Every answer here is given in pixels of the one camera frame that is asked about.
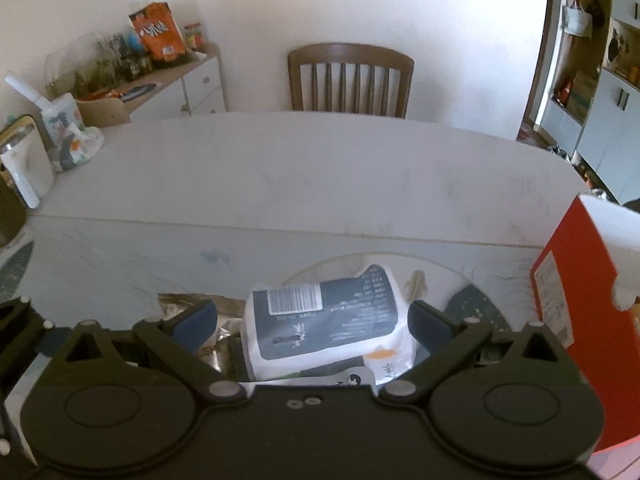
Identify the white marble desktop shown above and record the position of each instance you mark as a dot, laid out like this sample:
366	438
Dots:
300	185

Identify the silver foil bag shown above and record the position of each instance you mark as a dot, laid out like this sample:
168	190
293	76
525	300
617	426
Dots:
225	340

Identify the orange snack bag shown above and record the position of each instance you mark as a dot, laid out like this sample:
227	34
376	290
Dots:
160	35

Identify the orange cardboard box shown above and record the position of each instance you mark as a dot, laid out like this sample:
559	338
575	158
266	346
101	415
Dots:
580	320

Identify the jar with red lid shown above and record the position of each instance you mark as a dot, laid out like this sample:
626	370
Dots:
195	37

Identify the white kitchen appliance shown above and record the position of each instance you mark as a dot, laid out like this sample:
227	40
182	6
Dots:
25	165

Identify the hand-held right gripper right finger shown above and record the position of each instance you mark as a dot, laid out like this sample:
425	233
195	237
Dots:
427	322

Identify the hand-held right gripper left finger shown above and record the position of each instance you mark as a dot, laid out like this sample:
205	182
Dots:
197	321

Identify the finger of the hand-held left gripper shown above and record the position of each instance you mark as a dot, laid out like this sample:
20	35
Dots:
20	330
7	430

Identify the dark speckled plate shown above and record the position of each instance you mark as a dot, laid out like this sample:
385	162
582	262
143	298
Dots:
475	307

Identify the dark blue tray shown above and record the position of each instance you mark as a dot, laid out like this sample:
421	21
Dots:
136	91

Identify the white tissue pack dark label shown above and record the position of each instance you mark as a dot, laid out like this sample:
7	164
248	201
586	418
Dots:
325	325

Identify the white snack packet orange print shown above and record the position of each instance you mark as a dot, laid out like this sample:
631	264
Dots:
387	362

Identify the floral print bag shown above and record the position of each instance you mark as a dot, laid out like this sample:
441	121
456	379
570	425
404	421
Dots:
70	132

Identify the white and wood wall cabinet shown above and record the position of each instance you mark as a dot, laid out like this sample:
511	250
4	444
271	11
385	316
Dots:
600	110

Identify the grey hanging bag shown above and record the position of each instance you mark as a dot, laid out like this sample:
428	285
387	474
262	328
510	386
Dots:
577	20

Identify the cluster of bottles and plants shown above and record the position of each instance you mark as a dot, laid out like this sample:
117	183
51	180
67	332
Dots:
112	62

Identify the white sideboard wooden top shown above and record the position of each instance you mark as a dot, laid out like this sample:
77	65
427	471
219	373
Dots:
170	95

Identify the dark blue speckled placemat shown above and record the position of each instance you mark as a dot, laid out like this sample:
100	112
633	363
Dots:
12	272

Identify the cardboard box on shelf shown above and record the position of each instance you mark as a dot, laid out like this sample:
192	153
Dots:
580	92

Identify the brown wooden chair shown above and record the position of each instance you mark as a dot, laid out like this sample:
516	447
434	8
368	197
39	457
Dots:
350	80

